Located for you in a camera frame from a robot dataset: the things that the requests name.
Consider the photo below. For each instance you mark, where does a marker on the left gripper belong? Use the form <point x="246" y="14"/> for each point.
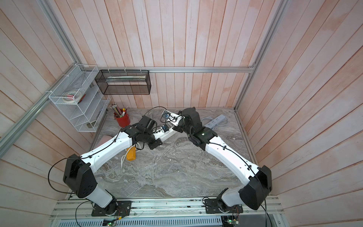
<point x="157" y="143"/>

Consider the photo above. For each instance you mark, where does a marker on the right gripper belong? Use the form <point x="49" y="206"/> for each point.
<point x="178" y="129"/>

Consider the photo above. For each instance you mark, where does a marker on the white power strip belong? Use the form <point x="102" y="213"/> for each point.
<point x="164" y="135"/>

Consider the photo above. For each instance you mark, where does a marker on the yellow power strip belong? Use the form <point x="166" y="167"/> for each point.
<point x="131" y="153"/>

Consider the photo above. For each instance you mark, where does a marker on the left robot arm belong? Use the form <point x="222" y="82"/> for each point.
<point x="79" y="171"/>

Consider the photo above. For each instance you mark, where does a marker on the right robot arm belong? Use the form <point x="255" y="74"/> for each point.
<point x="256" y="181"/>

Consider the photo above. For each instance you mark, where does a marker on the grey power strip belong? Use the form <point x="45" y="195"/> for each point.
<point x="221" y="120"/>

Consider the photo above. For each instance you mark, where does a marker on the red metal pencil cup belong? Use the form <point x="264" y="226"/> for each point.
<point x="122" y="120"/>

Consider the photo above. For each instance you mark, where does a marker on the pencils and pens bundle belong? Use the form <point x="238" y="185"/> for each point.
<point x="118" y="112"/>

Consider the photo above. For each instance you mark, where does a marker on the pink case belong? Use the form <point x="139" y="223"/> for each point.
<point x="103" y="140"/>

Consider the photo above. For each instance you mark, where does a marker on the tape roll on shelf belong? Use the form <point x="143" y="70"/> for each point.
<point x="71" y="97"/>

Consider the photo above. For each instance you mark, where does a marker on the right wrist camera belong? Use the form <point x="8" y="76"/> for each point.
<point x="169" y="117"/>

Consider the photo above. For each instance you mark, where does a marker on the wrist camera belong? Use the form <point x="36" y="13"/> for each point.
<point x="164" y="128"/>
<point x="169" y="117"/>

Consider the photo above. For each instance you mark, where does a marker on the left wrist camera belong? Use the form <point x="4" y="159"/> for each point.
<point x="164" y="128"/>

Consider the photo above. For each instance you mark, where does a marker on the black mesh wall basket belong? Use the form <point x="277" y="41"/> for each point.
<point x="124" y="82"/>

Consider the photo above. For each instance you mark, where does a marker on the white wire mesh shelf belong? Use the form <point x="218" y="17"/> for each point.
<point x="87" y="114"/>

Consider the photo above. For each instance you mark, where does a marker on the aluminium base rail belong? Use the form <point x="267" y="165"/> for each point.
<point x="168" y="212"/>

